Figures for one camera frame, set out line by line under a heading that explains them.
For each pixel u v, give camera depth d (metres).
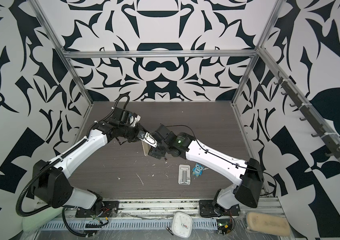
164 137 0.54
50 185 0.41
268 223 0.67
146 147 0.74
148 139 0.62
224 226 0.71
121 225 0.71
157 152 0.65
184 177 0.83
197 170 0.85
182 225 0.67
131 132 0.69
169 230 0.68
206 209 0.73
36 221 0.69
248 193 0.40
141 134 0.63
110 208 0.73
